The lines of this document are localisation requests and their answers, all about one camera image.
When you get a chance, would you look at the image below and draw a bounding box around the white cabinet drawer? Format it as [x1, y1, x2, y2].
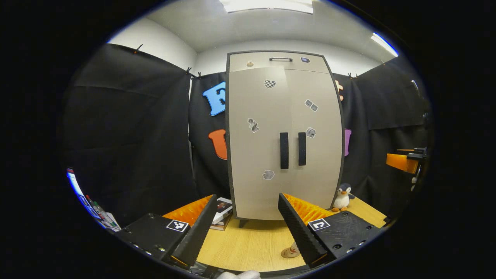
[229, 52, 330, 74]

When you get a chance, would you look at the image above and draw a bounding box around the brown book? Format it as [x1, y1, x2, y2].
[211, 215, 232, 231]

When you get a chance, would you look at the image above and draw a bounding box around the penguin plush toy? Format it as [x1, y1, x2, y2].
[332, 183, 355, 212]

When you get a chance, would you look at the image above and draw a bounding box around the ceiling light panel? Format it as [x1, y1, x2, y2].
[370, 32, 399, 57]
[219, 0, 313, 15]

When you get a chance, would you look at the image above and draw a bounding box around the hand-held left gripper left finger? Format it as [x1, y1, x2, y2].
[116, 195, 218, 270]

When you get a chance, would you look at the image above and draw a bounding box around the white and grey cabinet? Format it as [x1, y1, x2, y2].
[226, 50, 345, 228]

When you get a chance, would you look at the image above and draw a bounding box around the black backdrop cloth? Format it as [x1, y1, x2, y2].
[62, 43, 431, 229]

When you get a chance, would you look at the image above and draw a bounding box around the white cabinet door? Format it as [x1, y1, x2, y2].
[229, 66, 290, 220]
[285, 69, 344, 213]

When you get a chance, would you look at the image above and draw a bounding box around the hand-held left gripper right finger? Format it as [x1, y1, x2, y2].
[277, 193, 382, 269]

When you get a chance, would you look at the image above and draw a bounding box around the colourful clutter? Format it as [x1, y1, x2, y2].
[66, 167, 121, 232]

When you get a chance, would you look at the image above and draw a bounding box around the white portrait cover book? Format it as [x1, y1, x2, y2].
[213, 198, 233, 224]

